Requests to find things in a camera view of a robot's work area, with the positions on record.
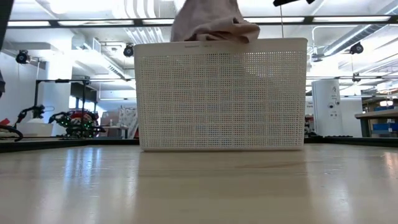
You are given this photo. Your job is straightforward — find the white patterned panel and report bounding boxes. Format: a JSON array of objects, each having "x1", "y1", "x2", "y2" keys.
[{"x1": 117, "y1": 106, "x2": 139, "y2": 139}]

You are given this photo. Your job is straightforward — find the black background rig frame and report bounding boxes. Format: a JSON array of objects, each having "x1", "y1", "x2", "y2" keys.
[{"x1": 33, "y1": 78, "x2": 91, "y2": 138}]

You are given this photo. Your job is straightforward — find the black overhead frame beam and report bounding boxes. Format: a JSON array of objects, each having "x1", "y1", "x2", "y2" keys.
[{"x1": 6, "y1": 14, "x2": 398, "y2": 27}]

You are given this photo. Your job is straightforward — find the black frame post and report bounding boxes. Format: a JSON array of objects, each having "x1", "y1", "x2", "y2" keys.
[{"x1": 0, "y1": 0, "x2": 15, "y2": 50}]

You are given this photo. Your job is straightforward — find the blue storage bin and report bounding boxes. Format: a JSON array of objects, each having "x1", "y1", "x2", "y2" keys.
[{"x1": 372, "y1": 123, "x2": 398, "y2": 131}]

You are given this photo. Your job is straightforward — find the black aluminium table frame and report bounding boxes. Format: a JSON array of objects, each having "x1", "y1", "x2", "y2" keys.
[{"x1": 0, "y1": 136, "x2": 398, "y2": 154}]

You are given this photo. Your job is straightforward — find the silver ventilation duct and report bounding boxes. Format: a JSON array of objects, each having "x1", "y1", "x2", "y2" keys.
[{"x1": 310, "y1": 23, "x2": 398, "y2": 62}]

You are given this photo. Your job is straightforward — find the grey work table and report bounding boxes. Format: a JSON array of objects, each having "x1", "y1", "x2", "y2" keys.
[{"x1": 354, "y1": 108, "x2": 398, "y2": 138}]

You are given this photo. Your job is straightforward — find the background robot with green lights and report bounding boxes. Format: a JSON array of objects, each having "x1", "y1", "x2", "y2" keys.
[{"x1": 49, "y1": 108, "x2": 106, "y2": 138}]

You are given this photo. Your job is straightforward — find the white background bin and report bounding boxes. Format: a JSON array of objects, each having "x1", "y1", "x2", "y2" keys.
[{"x1": 17, "y1": 117, "x2": 54, "y2": 137}]

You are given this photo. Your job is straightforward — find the pale pink garment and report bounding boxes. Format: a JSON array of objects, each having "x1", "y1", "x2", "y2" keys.
[{"x1": 170, "y1": 0, "x2": 261, "y2": 44}]

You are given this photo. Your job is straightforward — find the white cylindrical tank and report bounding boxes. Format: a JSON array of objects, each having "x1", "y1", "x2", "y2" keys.
[{"x1": 311, "y1": 79, "x2": 341, "y2": 137}]

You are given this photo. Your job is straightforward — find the white perforated plastic basket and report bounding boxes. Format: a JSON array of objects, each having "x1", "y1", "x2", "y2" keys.
[{"x1": 133, "y1": 37, "x2": 308, "y2": 152}]

